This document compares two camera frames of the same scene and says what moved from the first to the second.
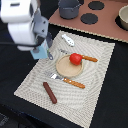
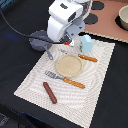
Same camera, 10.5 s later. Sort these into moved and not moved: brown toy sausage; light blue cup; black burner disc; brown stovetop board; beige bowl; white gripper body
Moved: white gripper body; light blue cup
Not moved: brown stovetop board; brown toy sausage; black burner disc; beige bowl
